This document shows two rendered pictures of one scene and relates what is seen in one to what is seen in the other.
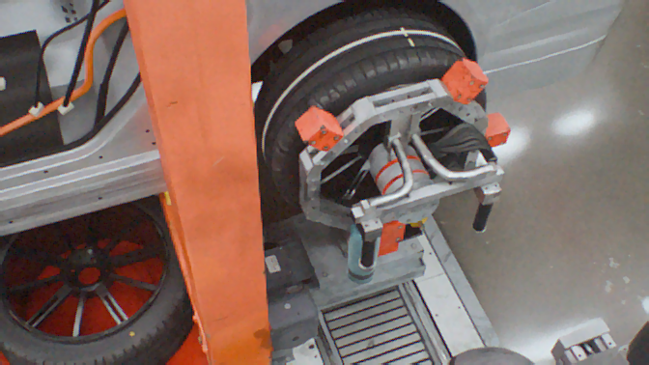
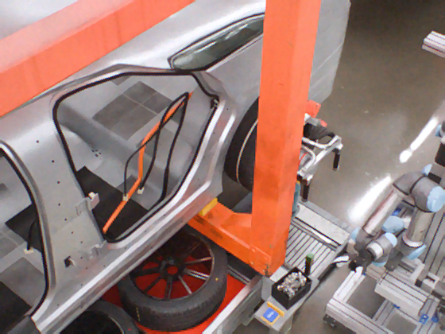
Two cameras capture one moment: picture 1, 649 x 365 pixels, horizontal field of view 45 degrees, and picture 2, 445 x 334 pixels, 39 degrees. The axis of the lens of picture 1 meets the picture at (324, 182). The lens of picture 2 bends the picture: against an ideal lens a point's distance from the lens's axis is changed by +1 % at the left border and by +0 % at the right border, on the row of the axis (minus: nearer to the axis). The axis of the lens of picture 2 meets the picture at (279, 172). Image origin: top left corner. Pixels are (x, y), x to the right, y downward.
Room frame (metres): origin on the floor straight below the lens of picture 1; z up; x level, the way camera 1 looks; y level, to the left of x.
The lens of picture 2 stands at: (-0.87, 1.47, 3.66)
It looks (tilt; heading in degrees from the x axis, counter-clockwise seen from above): 47 degrees down; 325
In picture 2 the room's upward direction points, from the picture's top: 6 degrees clockwise
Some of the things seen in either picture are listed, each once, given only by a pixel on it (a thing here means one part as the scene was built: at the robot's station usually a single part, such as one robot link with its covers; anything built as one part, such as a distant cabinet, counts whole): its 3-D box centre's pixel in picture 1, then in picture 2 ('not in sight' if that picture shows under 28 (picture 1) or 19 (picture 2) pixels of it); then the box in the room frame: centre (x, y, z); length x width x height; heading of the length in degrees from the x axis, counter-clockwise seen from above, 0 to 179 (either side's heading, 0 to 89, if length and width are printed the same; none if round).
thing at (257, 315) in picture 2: not in sight; (287, 298); (0.69, 0.21, 0.44); 0.43 x 0.17 x 0.03; 113
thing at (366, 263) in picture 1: (368, 250); (306, 191); (1.08, -0.12, 0.83); 0.04 x 0.04 x 0.16
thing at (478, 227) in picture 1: (482, 214); (336, 160); (1.21, -0.44, 0.83); 0.04 x 0.04 x 0.16
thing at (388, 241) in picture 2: not in sight; (384, 243); (0.35, -0.07, 1.21); 0.11 x 0.08 x 0.09; 100
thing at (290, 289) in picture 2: not in sight; (292, 287); (0.70, 0.18, 0.51); 0.20 x 0.14 x 0.13; 104
